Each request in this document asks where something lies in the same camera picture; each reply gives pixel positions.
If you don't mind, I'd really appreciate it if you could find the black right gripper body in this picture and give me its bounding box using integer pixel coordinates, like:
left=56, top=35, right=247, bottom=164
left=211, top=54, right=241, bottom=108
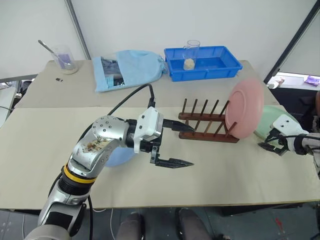
left=266, top=128, right=291, bottom=152

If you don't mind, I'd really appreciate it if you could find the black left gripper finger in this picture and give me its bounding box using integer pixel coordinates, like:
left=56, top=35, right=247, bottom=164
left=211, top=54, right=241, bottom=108
left=149, top=145, right=196, bottom=169
left=162, top=119, right=196, bottom=134

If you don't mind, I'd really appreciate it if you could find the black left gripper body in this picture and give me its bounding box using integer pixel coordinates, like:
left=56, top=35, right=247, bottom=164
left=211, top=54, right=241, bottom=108
left=139, top=131, right=164, bottom=154

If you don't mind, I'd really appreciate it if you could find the wooden dish rack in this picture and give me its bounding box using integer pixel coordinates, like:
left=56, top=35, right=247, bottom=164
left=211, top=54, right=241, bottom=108
left=178, top=98, right=241, bottom=144

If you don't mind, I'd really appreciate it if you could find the green plate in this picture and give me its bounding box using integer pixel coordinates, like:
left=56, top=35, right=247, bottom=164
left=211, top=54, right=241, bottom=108
left=253, top=104, right=300, bottom=146

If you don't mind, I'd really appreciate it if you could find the blue plate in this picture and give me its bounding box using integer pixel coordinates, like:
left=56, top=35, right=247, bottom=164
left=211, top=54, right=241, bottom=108
left=104, top=146, right=136, bottom=168

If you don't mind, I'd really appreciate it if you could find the pink plate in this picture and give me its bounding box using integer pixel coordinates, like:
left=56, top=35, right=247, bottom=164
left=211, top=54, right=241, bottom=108
left=224, top=77, right=265, bottom=139

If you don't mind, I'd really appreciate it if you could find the dark rounded shape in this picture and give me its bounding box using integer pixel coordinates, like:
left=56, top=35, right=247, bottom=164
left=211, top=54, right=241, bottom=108
left=115, top=211, right=146, bottom=240
left=174, top=207, right=214, bottom=240

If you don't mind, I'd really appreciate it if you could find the clear measuring cup with grains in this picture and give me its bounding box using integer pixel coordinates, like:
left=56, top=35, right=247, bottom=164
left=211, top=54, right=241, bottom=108
left=182, top=39, right=201, bottom=71

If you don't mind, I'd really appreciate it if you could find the purple crumpled wrapper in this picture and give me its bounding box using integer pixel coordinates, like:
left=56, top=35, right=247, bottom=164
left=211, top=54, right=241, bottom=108
left=305, top=75, right=320, bottom=87

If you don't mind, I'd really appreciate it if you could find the blue plastic bin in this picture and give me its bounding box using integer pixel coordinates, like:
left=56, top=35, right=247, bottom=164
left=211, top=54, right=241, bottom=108
left=163, top=45, right=244, bottom=83

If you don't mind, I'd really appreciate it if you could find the clear beaker with purple label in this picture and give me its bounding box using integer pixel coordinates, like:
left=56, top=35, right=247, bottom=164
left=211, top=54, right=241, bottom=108
left=50, top=45, right=79, bottom=75

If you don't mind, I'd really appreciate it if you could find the metal spoon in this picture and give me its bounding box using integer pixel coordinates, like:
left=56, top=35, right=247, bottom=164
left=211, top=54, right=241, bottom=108
left=37, top=39, right=69, bottom=68

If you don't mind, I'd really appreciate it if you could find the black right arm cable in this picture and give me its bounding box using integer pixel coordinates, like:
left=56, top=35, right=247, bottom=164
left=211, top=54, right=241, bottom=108
left=269, top=133, right=320, bottom=154

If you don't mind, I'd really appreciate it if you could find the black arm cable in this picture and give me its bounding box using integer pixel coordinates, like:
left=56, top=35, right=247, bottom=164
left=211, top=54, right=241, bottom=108
left=269, top=133, right=320, bottom=154
left=107, top=83, right=157, bottom=117

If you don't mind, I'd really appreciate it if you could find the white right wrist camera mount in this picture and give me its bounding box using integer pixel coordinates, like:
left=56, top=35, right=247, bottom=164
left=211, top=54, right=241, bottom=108
left=271, top=114, right=310, bottom=138

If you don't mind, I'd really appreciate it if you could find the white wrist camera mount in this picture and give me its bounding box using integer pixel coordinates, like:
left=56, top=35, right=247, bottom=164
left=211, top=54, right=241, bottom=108
left=133, top=106, right=165, bottom=154
left=271, top=114, right=310, bottom=138

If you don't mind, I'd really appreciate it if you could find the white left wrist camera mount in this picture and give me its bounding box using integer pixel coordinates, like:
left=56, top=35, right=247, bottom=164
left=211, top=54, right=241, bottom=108
left=133, top=106, right=165, bottom=154

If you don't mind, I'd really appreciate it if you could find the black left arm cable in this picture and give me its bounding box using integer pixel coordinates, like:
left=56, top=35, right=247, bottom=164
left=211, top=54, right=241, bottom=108
left=107, top=83, right=157, bottom=117

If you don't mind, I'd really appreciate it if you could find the light blue drawstring bag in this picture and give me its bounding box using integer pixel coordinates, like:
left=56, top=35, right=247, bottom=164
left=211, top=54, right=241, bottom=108
left=91, top=49, right=168, bottom=94

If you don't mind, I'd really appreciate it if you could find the black diagonal frame bar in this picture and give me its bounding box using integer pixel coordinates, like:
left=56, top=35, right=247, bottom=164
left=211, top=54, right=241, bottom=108
left=263, top=0, right=320, bottom=84

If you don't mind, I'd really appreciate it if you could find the silver diagonal frame bar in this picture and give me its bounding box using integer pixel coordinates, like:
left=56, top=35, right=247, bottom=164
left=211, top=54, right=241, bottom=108
left=64, top=0, right=92, bottom=61

